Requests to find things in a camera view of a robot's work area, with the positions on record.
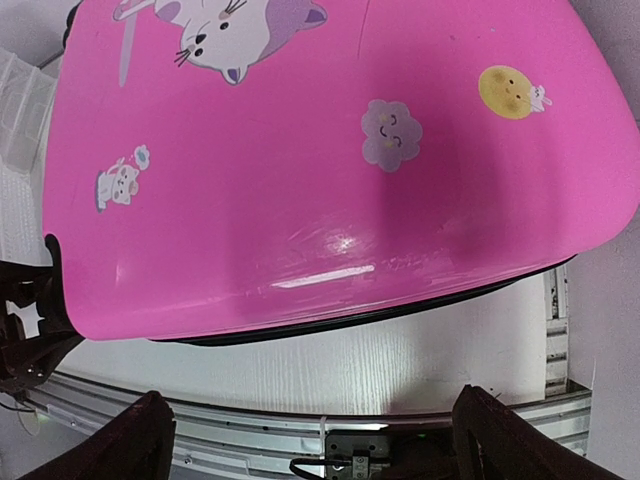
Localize pink cartoon hard-shell suitcase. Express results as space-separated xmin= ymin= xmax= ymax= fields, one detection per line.
xmin=43 ymin=1 xmax=639 ymax=342

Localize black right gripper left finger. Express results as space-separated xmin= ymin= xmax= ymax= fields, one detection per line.
xmin=23 ymin=391 xmax=176 ymax=480

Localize white plastic drawer organizer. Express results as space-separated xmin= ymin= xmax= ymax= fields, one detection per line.
xmin=1 ymin=50 xmax=57 ymax=266

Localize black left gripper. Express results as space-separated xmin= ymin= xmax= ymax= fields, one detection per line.
xmin=1 ymin=234 xmax=83 ymax=395

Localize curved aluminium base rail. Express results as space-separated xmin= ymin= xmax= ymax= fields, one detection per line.
xmin=24 ymin=374 xmax=592 ymax=479

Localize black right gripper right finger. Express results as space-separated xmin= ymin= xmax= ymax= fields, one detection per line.
xmin=452 ymin=385 xmax=618 ymax=480

